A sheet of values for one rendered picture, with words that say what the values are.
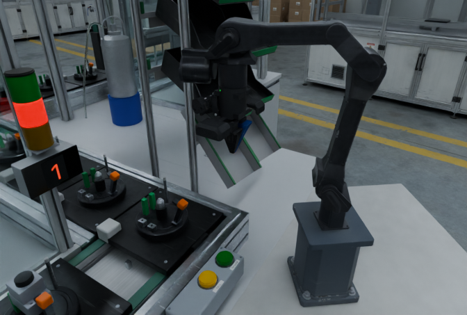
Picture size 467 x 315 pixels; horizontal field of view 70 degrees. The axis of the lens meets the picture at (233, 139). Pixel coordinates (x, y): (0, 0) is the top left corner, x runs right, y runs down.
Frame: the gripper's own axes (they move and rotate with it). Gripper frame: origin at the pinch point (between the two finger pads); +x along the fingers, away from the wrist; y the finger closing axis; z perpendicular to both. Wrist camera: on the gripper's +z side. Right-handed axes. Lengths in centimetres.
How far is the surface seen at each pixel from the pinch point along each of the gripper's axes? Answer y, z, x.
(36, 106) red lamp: 24.1, 29.0, -9.4
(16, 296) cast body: 41.2, 19.1, 18.6
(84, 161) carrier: -4, 65, 29
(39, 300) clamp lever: 39.7, 14.2, 18.0
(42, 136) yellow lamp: 24.7, 29.0, -3.2
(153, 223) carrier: 8.2, 19.1, 26.5
